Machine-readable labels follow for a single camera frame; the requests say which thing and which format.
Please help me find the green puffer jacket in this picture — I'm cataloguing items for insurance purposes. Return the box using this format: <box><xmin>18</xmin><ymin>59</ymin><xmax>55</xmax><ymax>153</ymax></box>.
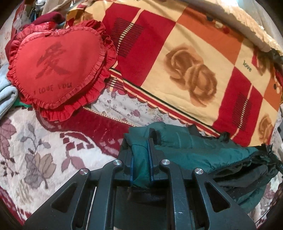
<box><xmin>124</xmin><ymin>122</ymin><xmax>278</xmax><ymax>213</ymax></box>

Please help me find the white floral plush blanket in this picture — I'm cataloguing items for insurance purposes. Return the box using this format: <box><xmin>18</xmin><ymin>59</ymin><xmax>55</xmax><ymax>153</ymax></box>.
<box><xmin>1</xmin><ymin>108</ymin><xmax>131</xmax><ymax>225</ymax></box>

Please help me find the small floral bed sheet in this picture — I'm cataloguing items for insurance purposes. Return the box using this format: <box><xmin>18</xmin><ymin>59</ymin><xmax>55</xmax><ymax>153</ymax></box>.
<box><xmin>90</xmin><ymin>89</ymin><xmax>185</xmax><ymax>127</ymax></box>

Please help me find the light blue cloth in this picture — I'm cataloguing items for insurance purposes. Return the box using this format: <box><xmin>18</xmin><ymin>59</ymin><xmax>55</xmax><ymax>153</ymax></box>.
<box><xmin>0</xmin><ymin>63</ymin><xmax>18</xmax><ymax>118</ymax></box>

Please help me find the red heart-shaped pillow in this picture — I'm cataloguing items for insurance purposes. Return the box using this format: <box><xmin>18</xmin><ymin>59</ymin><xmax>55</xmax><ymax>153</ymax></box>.
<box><xmin>7</xmin><ymin>20</ymin><xmax>117</xmax><ymax>121</ymax></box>

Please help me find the red cream rose blanket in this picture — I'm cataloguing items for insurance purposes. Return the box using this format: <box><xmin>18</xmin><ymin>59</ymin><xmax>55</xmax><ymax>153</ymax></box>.
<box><xmin>66</xmin><ymin>1</ymin><xmax>282</xmax><ymax>146</ymax></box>

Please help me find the white fringed curtain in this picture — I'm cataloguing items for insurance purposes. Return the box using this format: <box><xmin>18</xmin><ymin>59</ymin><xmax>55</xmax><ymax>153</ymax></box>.
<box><xmin>187</xmin><ymin>1</ymin><xmax>282</xmax><ymax>58</ymax></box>

